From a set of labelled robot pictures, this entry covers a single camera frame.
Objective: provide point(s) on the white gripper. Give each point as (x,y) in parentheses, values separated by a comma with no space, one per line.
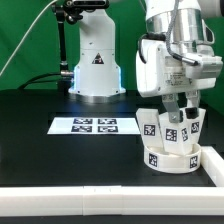
(163,75)

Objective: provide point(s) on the white round stool seat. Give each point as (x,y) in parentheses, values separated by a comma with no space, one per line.
(160,161)

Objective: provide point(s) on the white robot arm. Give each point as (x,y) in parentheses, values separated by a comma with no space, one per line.
(174,56)

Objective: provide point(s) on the white marker sheet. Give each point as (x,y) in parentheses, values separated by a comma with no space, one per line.
(93,126)

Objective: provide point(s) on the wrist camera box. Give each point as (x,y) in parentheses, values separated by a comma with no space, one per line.
(205,73)

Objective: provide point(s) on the white right barrier rail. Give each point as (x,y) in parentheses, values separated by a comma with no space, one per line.
(213,164)

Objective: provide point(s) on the white barrier rail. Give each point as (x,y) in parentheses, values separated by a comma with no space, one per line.
(111,200)
(213,164)

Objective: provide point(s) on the white front barrier rail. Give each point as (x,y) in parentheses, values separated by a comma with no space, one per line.
(111,200)

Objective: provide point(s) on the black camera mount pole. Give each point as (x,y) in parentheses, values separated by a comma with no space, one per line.
(71,11)

